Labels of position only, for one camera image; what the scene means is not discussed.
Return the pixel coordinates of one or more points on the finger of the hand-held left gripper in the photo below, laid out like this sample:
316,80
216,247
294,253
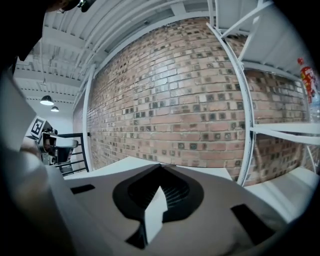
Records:
66,143

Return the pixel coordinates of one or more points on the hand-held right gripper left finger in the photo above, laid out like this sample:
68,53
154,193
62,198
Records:
100,205

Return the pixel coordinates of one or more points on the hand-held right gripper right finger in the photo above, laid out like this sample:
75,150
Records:
215,190

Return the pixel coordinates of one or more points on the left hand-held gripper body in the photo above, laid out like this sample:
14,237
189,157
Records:
37,127

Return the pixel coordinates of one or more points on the black metal railing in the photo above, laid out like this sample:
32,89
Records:
72,135

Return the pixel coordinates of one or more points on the small black pendant lamp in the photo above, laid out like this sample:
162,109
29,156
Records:
54,109

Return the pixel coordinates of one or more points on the large black pendant lamp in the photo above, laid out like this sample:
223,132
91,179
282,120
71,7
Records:
47,100

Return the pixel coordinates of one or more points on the white metal shelf rack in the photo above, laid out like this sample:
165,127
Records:
287,127

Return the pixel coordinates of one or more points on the blue label plastic bottle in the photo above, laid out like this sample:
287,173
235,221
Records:
315,110

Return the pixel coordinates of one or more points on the red label plastic bottle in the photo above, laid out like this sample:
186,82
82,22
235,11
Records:
308,80

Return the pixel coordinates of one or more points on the white post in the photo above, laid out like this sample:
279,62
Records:
86,120

